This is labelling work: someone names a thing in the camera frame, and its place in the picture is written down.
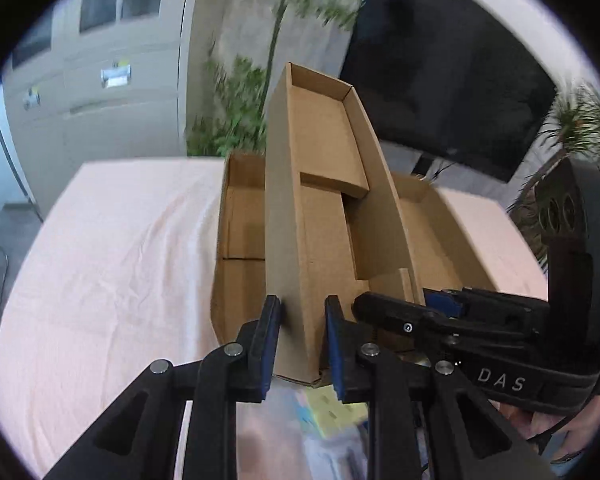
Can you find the large open cardboard box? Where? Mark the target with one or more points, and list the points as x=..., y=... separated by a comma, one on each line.
x=446, y=256

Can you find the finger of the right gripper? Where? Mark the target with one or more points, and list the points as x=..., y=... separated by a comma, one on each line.
x=394, y=315
x=443, y=302

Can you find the grey cabinet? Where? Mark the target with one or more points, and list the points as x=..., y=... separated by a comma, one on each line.
x=97, y=80

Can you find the green bamboo plant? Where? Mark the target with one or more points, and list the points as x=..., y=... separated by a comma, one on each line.
x=239, y=89

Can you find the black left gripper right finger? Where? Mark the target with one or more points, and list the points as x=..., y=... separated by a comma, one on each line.
x=424, y=421

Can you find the spiky green potted plant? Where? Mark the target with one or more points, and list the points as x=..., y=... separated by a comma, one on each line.
x=571, y=128

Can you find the black television screen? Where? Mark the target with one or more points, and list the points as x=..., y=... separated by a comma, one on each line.
x=446, y=78

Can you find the black camera box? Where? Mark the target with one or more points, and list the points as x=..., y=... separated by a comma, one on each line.
x=568, y=200

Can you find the person's right hand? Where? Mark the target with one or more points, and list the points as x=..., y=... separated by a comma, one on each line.
x=579, y=432

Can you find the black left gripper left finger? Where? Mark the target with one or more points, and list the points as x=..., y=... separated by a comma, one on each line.
x=137, y=436

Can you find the cardboard divider insert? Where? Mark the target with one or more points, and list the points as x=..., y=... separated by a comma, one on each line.
x=333, y=220

